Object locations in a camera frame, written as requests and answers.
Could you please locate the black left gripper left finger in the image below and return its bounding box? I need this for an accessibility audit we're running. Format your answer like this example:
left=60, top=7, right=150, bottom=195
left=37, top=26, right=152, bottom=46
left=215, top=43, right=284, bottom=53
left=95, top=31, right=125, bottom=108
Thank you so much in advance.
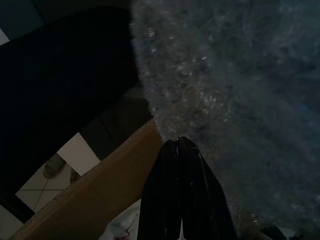
left=136, top=139, right=183, bottom=240

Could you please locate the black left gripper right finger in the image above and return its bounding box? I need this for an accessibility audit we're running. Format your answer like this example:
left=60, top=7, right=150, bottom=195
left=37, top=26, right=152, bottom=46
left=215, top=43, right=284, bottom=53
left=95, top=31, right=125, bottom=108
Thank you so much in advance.
left=176, top=135, right=239, bottom=240

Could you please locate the clear bubble wrap bag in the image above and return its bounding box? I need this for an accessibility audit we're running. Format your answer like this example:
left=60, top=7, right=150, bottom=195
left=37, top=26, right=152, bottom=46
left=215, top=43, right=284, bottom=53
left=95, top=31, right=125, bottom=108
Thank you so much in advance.
left=129, top=0, right=320, bottom=240

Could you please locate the brown cardboard box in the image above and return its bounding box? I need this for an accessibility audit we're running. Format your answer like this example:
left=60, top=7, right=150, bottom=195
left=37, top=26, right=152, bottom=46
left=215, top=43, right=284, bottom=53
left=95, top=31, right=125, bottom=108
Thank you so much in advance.
left=9, top=119, right=166, bottom=240

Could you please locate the grey slipper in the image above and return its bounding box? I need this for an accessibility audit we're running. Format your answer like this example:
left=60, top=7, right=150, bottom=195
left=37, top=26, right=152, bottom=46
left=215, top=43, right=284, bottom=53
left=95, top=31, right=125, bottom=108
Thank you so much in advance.
left=69, top=168, right=82, bottom=185
left=42, top=154, right=68, bottom=179

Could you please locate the black floor mat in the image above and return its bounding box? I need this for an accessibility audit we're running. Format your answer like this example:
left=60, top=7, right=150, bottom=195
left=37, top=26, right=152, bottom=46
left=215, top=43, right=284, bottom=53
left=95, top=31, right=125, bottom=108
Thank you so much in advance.
left=0, top=6, right=155, bottom=210

